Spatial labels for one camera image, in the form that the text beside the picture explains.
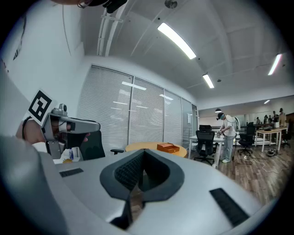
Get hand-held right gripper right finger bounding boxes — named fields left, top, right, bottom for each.
left=139, top=148, right=185, bottom=203

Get person's left hand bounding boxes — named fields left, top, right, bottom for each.
left=27, top=119, right=47, bottom=144

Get long ceiling light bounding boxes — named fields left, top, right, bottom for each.
left=157, top=22, right=197, bottom=60
left=267, top=53, right=283, bottom=76

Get black mesh office chair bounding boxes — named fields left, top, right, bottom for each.
left=194, top=129, right=219, bottom=166

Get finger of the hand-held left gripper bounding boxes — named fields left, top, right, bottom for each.
left=66, top=117, right=101, bottom=134

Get group of people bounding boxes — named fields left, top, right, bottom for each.
left=254, top=107, right=288, bottom=127

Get white ceiling pipes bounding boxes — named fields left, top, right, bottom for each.
left=96, top=8, right=124, bottom=57

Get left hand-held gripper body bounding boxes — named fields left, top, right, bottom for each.
left=24, top=89, right=69, bottom=159

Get orange box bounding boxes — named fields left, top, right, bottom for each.
left=163, top=145, right=181, bottom=154

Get short ceiling light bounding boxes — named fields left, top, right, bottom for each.
left=202, top=73, right=215, bottom=89

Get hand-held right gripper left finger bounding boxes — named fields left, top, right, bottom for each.
left=100, top=148, right=145, bottom=230

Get wooden top white table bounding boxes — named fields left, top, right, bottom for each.
left=255, top=127, right=288, bottom=153

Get black wrist band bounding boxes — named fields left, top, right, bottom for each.
left=22, top=116, right=33, bottom=141

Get white desk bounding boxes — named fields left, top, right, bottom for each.
left=188, top=134, right=225, bottom=168

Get orange box lid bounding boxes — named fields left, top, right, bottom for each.
left=157, top=142, right=175, bottom=150

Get black swivel chair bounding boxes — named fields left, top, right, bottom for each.
left=237, top=122, right=256, bottom=157

